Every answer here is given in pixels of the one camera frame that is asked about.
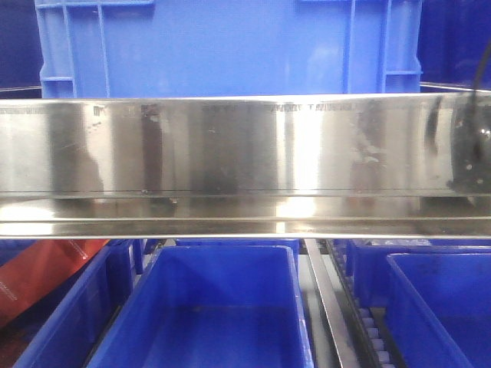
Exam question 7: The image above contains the stainless steel shelf beam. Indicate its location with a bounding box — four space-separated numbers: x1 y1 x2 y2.
1 91 490 238

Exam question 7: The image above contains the blue bin lower centre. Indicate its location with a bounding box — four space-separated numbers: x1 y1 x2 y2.
88 245 314 367

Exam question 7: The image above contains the blue bin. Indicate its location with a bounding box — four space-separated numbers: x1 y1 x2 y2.
1 240 137 367
385 254 490 367
88 245 314 367

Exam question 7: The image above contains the blue crate on upper shelf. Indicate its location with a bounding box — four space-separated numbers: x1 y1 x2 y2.
35 1 422 98

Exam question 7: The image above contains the blue bin lower right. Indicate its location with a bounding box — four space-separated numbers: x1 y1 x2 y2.
385 254 490 367

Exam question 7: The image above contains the blue bin lower left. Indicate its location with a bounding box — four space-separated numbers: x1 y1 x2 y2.
1 240 137 367

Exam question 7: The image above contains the red foil bag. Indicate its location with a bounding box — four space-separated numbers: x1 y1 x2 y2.
1 239 109 327

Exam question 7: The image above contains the steel roller track rail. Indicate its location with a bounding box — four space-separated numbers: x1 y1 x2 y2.
305 238 361 367

